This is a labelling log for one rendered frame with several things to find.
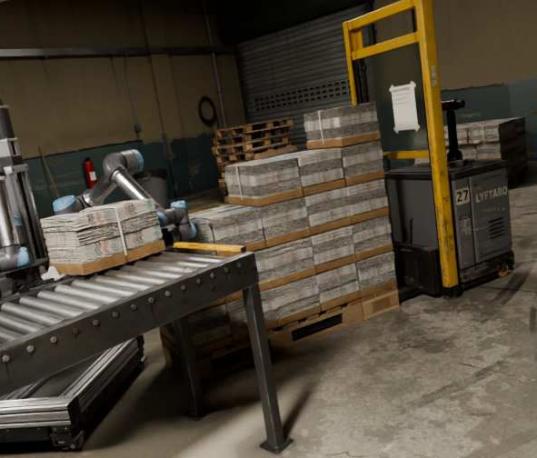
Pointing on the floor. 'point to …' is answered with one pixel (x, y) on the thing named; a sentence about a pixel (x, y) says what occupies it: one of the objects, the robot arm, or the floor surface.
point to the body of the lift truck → (407, 181)
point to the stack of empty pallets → (247, 138)
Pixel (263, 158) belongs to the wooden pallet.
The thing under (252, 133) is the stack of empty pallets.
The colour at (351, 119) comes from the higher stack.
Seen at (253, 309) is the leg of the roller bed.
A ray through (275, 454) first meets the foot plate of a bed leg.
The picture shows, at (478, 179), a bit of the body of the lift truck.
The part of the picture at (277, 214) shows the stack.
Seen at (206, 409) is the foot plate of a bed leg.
